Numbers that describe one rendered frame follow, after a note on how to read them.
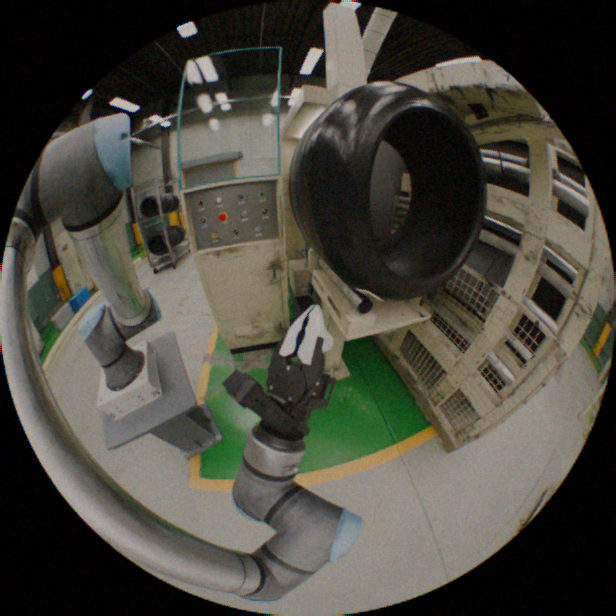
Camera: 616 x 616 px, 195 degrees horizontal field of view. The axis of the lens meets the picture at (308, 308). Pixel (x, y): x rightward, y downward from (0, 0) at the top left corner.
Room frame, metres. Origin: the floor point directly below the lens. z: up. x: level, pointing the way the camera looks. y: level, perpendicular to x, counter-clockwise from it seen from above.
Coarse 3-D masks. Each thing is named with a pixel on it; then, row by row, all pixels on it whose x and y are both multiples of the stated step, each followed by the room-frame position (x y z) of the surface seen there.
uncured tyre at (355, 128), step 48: (384, 96) 0.33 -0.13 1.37; (432, 96) 0.36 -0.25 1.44; (336, 144) 0.32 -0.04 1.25; (432, 144) 0.61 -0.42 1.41; (336, 192) 0.31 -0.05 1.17; (432, 192) 0.68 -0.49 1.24; (480, 192) 0.43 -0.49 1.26; (336, 240) 0.32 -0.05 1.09; (384, 240) 0.69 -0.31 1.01; (432, 240) 0.61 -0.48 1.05; (384, 288) 0.34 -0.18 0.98; (432, 288) 0.39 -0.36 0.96
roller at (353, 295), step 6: (324, 264) 0.64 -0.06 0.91; (330, 270) 0.58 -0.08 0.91; (330, 276) 0.57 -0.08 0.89; (336, 276) 0.53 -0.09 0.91; (336, 282) 0.51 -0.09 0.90; (342, 282) 0.48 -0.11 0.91; (342, 288) 0.47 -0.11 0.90; (348, 288) 0.45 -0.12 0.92; (348, 294) 0.43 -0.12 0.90; (354, 294) 0.41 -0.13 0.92; (360, 294) 0.40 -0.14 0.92; (354, 300) 0.39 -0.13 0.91; (360, 300) 0.38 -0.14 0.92; (366, 300) 0.37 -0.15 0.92; (354, 306) 0.39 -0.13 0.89; (360, 306) 0.37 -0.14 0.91; (366, 306) 0.37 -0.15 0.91; (372, 306) 0.38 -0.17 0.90; (360, 312) 0.37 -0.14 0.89; (366, 312) 0.37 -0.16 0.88
